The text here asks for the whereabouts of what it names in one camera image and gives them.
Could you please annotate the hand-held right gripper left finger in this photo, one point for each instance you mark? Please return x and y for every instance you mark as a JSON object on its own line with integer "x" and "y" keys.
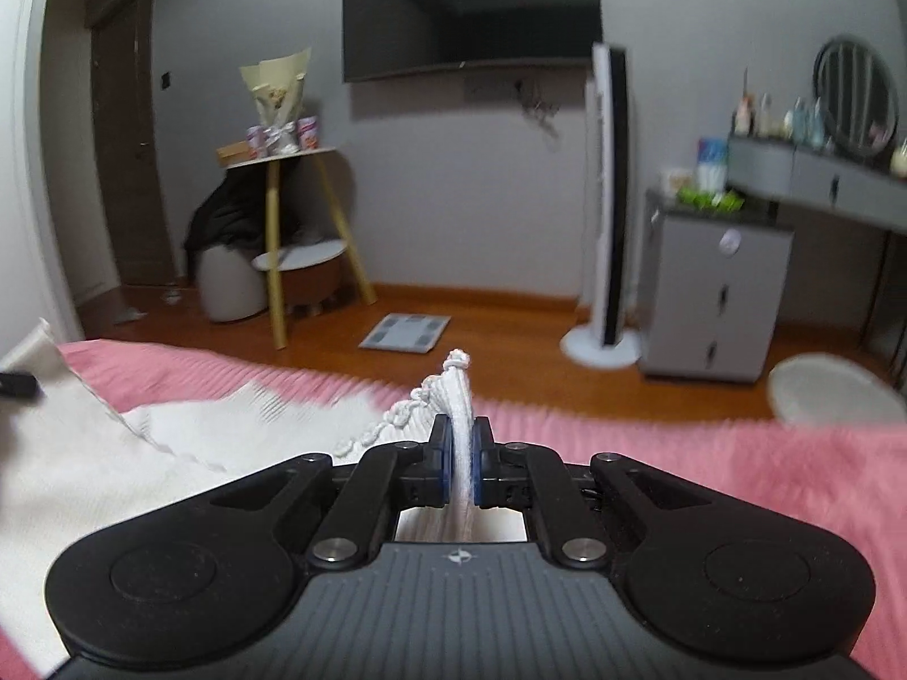
{"x": 441, "y": 464}

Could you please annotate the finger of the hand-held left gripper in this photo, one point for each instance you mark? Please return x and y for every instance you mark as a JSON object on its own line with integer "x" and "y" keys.
{"x": 18, "y": 384}

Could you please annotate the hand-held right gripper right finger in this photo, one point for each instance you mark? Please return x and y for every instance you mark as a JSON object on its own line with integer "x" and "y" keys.
{"x": 483, "y": 464}

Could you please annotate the white ribbed knit sweater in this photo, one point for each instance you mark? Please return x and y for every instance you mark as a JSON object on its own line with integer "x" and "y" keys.
{"x": 106, "y": 453}

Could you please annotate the grey slipper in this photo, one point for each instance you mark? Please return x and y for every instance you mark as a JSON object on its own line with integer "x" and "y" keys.
{"x": 131, "y": 315}

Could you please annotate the grey bathroom scale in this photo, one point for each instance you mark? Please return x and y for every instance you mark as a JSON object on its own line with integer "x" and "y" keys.
{"x": 404, "y": 333}

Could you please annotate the brown round footstool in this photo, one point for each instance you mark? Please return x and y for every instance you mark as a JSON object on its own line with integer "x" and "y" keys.
{"x": 312, "y": 290}

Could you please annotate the grey round stool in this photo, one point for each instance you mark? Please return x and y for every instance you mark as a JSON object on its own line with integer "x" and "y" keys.
{"x": 227, "y": 287}

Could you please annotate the brown wooden door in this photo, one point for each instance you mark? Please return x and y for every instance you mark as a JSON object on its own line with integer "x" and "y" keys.
{"x": 134, "y": 156}

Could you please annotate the black jacket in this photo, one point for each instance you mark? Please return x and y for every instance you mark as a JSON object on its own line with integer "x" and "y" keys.
{"x": 223, "y": 219}

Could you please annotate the grey drawer cabinet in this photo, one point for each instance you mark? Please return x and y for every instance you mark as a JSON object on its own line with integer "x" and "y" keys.
{"x": 716, "y": 297}

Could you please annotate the white tower fan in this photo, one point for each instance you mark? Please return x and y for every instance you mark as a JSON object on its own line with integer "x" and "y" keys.
{"x": 609, "y": 191}

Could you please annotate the cardboard box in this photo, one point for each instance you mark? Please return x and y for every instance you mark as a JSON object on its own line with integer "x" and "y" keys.
{"x": 234, "y": 154}

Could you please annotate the side table with yellow legs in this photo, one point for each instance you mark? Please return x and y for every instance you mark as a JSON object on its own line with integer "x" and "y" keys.
{"x": 273, "y": 191}

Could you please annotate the round white sticker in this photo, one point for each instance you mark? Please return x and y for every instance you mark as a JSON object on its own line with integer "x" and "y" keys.
{"x": 728, "y": 241}

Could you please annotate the pink can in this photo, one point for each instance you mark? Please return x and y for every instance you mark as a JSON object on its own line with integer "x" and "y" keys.
{"x": 309, "y": 133}
{"x": 255, "y": 143}

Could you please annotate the small white box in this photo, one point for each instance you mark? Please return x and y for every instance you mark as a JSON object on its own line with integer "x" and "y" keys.
{"x": 675, "y": 182}

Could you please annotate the green packets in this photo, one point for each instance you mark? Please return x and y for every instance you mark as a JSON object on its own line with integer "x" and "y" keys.
{"x": 708, "y": 200}

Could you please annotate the blue and white tissue pack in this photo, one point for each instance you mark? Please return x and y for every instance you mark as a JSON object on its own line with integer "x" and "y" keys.
{"x": 712, "y": 164}

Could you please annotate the cream paper flower bouquet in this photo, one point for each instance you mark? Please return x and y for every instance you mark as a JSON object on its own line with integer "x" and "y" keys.
{"x": 276, "y": 92}

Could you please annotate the grey vanity desk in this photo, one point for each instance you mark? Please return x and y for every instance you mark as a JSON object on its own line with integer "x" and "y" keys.
{"x": 836, "y": 184}

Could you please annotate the row of cosmetic bottles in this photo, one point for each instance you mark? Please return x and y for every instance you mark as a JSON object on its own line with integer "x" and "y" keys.
{"x": 779, "y": 120}

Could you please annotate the white jar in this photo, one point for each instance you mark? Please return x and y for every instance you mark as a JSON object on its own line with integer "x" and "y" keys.
{"x": 898, "y": 161}

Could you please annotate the round vanity mirror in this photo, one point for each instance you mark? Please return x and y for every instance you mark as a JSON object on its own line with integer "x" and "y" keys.
{"x": 854, "y": 95}

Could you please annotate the black wall switch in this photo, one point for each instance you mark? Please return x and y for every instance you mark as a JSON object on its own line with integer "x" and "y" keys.
{"x": 166, "y": 81}

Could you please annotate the black wall television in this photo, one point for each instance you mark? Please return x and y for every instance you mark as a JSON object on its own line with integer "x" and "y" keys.
{"x": 468, "y": 7}

